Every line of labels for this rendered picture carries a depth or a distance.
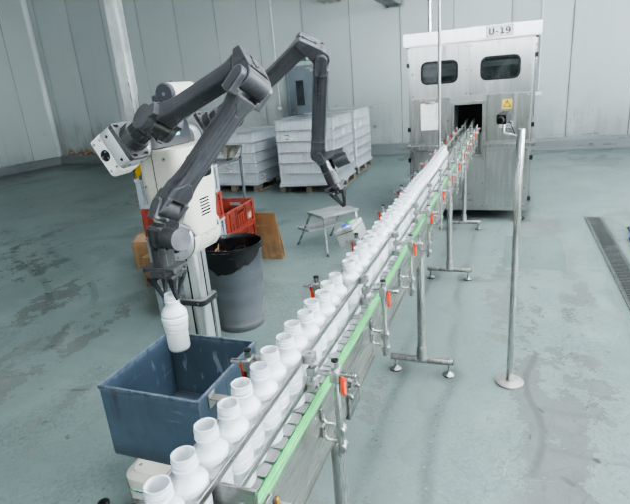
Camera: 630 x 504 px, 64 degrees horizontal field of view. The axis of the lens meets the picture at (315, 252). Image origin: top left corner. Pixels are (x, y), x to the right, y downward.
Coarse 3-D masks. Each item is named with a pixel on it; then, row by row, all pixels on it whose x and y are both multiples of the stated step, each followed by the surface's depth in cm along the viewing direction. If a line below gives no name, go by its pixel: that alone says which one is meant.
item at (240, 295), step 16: (224, 240) 381; (240, 240) 382; (256, 240) 374; (208, 256) 346; (224, 256) 342; (240, 256) 344; (256, 256) 354; (208, 272) 355; (224, 272) 346; (240, 272) 348; (256, 272) 357; (224, 288) 352; (240, 288) 352; (256, 288) 360; (224, 304) 357; (240, 304) 356; (256, 304) 364; (224, 320) 363; (240, 320) 361; (256, 320) 367
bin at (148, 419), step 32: (160, 352) 157; (192, 352) 159; (224, 352) 155; (128, 384) 144; (160, 384) 157; (192, 384) 164; (224, 384) 134; (128, 416) 133; (160, 416) 129; (192, 416) 125; (128, 448) 138; (160, 448) 133
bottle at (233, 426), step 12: (228, 408) 86; (228, 420) 83; (240, 420) 85; (228, 432) 83; (240, 432) 84; (228, 444) 83; (240, 456) 84; (252, 456) 87; (240, 468) 85; (240, 480) 86; (252, 480) 87
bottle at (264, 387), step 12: (252, 372) 94; (264, 372) 94; (252, 384) 95; (264, 384) 94; (276, 384) 96; (264, 396) 93; (264, 408) 94; (276, 408) 96; (264, 420) 95; (276, 420) 96; (264, 432) 96; (276, 444) 98
